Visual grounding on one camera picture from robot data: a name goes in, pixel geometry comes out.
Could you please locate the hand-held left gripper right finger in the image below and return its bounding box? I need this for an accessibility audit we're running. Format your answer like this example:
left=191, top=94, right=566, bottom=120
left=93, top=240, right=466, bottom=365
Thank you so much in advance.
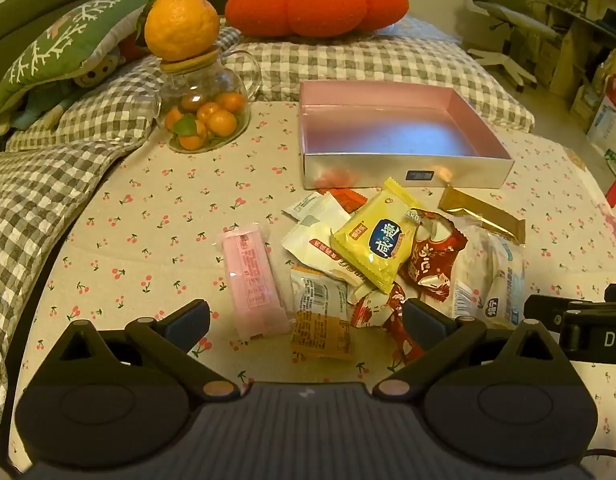
left=372, top=298, right=565, bottom=403

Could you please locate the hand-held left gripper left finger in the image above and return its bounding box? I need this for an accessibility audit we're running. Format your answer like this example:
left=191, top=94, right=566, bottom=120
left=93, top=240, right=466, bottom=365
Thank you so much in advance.
left=52, top=299, right=242, bottom=404

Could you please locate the red and white snack packet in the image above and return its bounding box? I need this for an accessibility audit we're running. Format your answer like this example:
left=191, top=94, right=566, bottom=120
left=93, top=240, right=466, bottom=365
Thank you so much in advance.
left=349, top=282, right=425, bottom=367
left=398, top=209, right=470, bottom=302

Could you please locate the white and blue snack packet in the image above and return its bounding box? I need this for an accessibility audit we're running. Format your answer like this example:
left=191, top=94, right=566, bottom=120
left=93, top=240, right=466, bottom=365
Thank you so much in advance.
left=452, top=217, right=528, bottom=332

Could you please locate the pink snack packet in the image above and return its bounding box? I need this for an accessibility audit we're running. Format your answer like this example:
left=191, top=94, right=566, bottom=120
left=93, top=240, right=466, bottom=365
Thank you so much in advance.
left=222, top=226, right=295, bottom=344

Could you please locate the yellow snack packet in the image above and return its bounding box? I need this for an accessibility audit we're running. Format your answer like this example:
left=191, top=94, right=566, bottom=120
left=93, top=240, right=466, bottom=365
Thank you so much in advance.
left=330, top=177, right=423, bottom=296

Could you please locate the orange and white snack packet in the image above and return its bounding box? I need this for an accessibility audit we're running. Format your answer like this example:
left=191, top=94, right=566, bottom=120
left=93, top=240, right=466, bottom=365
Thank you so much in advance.
left=289, top=265, right=355, bottom=362

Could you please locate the pink shallow box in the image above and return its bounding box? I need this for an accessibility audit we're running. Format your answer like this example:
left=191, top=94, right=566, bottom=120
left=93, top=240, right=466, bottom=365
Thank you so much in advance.
left=298, top=79, right=515, bottom=190

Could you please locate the cherry print bed sheet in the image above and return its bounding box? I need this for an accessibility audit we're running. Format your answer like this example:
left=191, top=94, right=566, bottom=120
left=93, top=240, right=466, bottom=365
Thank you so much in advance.
left=8, top=100, right=616, bottom=471

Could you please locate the gold snack bar packet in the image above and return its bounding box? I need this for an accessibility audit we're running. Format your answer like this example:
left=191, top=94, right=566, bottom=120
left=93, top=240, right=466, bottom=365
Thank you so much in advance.
left=438, top=185, right=527, bottom=244

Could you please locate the white snack packet red label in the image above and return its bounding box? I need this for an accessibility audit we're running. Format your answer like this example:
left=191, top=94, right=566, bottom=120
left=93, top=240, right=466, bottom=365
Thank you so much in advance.
left=282, top=209, right=370, bottom=288

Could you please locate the small orange snack packet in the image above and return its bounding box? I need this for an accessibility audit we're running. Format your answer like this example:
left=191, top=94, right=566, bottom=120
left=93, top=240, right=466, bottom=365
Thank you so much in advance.
left=328, top=187, right=369, bottom=214

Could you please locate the white barcode snack packet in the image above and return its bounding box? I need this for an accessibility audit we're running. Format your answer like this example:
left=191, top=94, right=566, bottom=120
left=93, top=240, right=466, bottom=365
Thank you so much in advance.
left=282, top=191, right=352, bottom=227

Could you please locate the white plastic bag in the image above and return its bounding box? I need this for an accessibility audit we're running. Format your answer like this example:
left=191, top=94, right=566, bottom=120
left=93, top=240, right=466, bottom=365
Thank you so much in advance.
left=586, top=95, right=616, bottom=162

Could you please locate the grey checked blanket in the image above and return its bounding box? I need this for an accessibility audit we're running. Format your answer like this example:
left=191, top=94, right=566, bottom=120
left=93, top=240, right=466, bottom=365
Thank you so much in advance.
left=0, top=14, right=536, bottom=461

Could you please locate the pile of kumquats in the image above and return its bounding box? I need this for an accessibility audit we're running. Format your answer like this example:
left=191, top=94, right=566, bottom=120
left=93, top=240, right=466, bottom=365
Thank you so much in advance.
left=164, top=89, right=249, bottom=152

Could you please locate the glass jar with oranges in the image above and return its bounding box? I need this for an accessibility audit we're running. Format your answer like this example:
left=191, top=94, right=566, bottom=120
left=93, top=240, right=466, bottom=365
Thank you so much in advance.
left=128, top=45, right=263, bottom=155

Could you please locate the bamboo teapot lid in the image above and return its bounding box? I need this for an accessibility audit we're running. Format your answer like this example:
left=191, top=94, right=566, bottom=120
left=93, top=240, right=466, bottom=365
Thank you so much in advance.
left=160, top=49, right=222, bottom=75

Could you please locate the blue plush toy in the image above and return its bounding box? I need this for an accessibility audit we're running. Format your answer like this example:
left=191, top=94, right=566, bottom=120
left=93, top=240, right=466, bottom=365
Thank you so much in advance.
left=0, top=82, right=76, bottom=136

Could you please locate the monkey plush toy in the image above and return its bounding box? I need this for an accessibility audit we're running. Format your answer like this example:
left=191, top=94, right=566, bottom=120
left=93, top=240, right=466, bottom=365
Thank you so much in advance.
left=70, top=44, right=128, bottom=92

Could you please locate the wooden shelf unit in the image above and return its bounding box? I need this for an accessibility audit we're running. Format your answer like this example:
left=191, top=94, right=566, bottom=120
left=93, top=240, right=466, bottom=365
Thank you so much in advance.
left=525, top=0, right=616, bottom=121

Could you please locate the small orange plush toy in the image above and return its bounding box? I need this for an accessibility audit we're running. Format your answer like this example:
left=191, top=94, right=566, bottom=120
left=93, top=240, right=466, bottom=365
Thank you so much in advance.
left=119, top=30, right=150, bottom=62

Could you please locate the white office chair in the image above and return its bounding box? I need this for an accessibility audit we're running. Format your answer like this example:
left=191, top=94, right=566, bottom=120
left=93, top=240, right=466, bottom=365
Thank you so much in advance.
left=463, top=0, right=560, bottom=92

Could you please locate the large orange citrus fruit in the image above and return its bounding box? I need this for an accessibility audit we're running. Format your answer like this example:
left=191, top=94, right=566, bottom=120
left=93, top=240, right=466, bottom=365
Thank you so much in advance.
left=137, top=0, right=222, bottom=63

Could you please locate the green patterned pillow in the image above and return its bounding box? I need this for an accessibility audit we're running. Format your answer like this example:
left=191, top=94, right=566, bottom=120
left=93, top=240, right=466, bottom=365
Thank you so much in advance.
left=0, top=0, right=162, bottom=121

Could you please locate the red persimmon plush cushion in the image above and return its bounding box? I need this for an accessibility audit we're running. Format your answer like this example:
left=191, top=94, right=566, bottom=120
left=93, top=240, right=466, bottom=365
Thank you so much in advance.
left=224, top=0, right=412, bottom=39

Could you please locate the dark green cushion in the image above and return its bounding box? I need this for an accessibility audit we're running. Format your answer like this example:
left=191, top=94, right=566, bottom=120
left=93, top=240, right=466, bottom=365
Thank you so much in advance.
left=0, top=0, right=107, bottom=52

